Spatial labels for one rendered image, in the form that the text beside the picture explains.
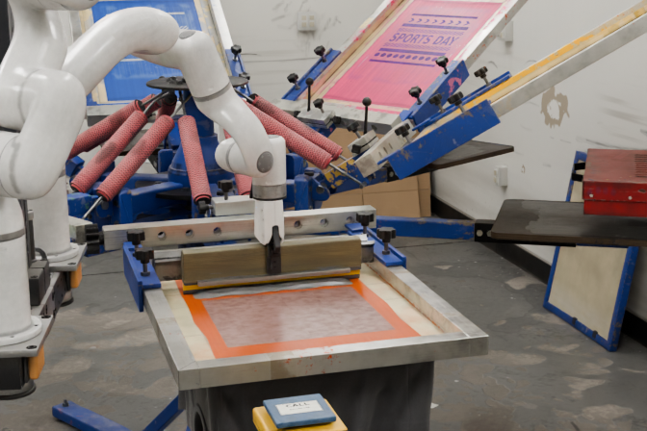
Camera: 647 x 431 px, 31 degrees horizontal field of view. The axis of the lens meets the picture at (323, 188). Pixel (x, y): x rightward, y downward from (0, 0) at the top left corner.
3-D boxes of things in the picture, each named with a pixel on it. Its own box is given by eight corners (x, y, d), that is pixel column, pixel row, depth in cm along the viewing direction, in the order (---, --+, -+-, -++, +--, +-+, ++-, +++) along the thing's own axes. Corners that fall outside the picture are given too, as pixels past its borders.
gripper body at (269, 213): (247, 187, 257) (248, 236, 259) (257, 197, 247) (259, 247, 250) (280, 185, 259) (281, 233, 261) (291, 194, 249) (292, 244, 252)
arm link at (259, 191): (247, 179, 257) (247, 191, 257) (256, 187, 248) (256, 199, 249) (280, 176, 259) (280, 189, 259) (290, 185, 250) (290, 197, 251)
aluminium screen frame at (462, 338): (488, 354, 215) (488, 335, 215) (178, 391, 200) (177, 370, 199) (361, 247, 289) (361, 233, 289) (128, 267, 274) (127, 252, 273)
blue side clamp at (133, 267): (162, 310, 247) (161, 279, 245) (139, 313, 245) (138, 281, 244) (144, 271, 275) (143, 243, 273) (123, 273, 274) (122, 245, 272)
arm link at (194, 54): (136, 26, 219) (96, 22, 230) (179, 119, 229) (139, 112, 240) (198, -13, 227) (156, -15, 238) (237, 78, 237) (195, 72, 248)
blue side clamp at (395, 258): (406, 286, 261) (406, 257, 260) (385, 288, 260) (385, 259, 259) (366, 252, 290) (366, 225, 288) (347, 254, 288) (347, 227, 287)
